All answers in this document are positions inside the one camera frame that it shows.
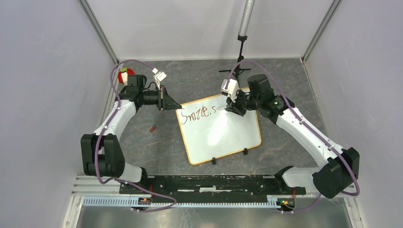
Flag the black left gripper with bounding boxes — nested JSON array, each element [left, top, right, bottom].
[[140, 85, 182, 111]]

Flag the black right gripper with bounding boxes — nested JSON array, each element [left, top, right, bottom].
[[226, 88, 261, 116]]

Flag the yellow framed whiteboard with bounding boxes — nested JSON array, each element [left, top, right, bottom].
[[176, 95, 262, 165]]

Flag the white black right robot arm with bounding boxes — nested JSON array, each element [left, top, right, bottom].
[[221, 74, 360, 199]]

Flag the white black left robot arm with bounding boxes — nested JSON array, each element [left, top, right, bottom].
[[80, 72, 182, 194]]

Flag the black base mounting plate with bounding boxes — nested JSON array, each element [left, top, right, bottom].
[[119, 175, 307, 203]]

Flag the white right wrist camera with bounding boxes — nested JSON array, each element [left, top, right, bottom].
[[221, 79, 240, 102]]

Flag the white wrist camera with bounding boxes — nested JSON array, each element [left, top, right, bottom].
[[221, 79, 240, 102], [152, 68, 167, 90]]

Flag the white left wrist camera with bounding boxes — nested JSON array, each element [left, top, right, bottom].
[[152, 68, 167, 90]]

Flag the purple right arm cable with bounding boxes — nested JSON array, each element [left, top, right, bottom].
[[224, 60, 361, 214]]

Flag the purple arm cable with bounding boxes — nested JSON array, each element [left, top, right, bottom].
[[94, 59, 177, 213], [224, 60, 361, 214]]

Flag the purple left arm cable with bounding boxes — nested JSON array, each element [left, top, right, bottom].
[[94, 59, 177, 213]]

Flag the black tripod camera stand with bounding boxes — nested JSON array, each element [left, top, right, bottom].
[[218, 0, 255, 80]]

